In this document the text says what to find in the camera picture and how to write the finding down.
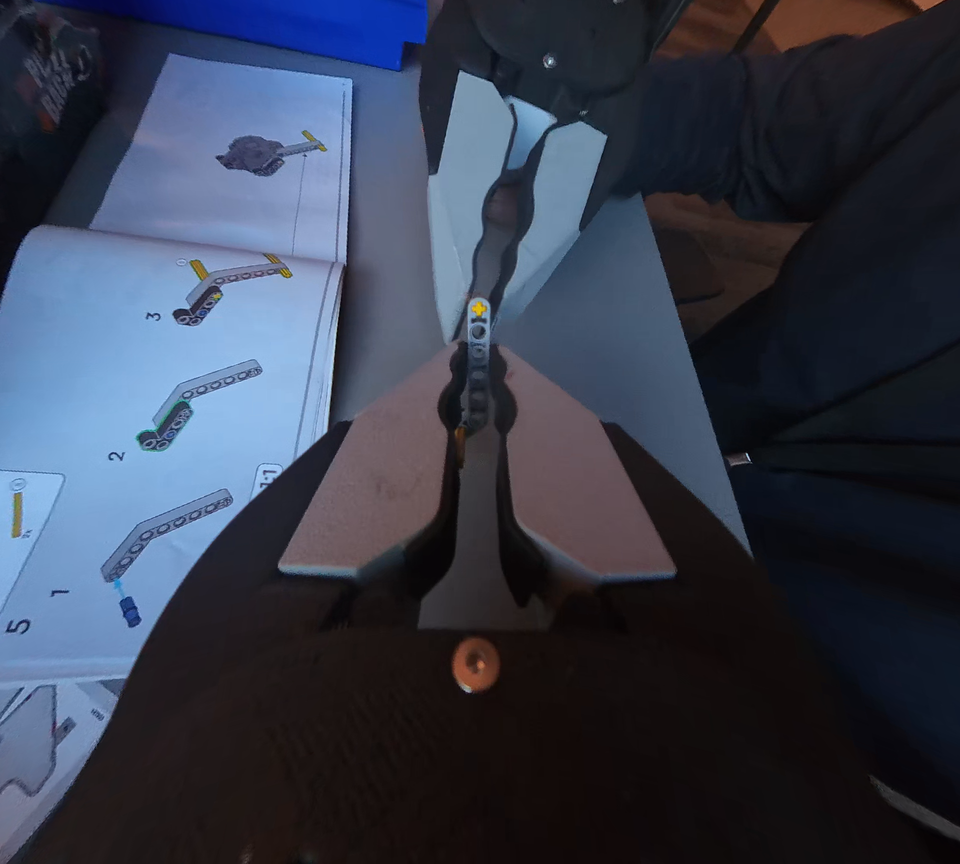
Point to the person's dark clothing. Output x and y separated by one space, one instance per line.
862 429

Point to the person's right forearm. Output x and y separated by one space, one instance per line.
787 114

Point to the black lego set box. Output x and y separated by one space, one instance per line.
45 84

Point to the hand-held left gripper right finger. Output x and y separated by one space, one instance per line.
577 482

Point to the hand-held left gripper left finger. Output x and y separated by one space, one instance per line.
375 482

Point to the lego instruction booklet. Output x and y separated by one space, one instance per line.
150 354

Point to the grey angled lego beam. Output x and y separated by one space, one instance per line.
478 362

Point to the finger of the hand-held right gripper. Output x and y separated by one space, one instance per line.
461 189
559 197

